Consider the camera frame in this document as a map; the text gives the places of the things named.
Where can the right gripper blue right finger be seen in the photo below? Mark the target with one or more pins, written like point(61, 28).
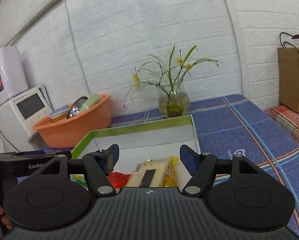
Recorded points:
point(201, 168)

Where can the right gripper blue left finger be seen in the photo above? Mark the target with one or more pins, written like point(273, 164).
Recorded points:
point(98, 165)

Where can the yellow snack bag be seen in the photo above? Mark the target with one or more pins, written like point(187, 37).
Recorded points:
point(170, 179)

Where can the cream wafer snack packet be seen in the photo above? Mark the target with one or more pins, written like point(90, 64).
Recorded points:
point(150, 173)

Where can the green pea snack packet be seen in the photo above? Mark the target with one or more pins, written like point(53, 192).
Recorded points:
point(79, 179)

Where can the red peanut snack packet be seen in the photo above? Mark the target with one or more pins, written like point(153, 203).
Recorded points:
point(118, 180)

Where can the person left hand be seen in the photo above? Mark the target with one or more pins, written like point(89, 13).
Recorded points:
point(5, 220)

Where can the white appliance with screen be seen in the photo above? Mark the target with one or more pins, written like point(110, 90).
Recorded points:
point(19, 114)

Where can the orange plastic basin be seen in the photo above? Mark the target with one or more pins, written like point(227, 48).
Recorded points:
point(67, 133)

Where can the green cardboard box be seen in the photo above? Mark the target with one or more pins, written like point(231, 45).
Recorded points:
point(141, 142)

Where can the glass vase with orchid plant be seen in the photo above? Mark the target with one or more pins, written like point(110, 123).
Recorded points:
point(167, 77)

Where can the white water purifier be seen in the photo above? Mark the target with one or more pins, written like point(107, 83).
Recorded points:
point(12, 77)

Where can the plaid orange cloth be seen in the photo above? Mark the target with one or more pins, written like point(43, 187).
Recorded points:
point(287, 119)

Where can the brown paper bag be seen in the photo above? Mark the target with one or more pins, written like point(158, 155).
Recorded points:
point(288, 65)

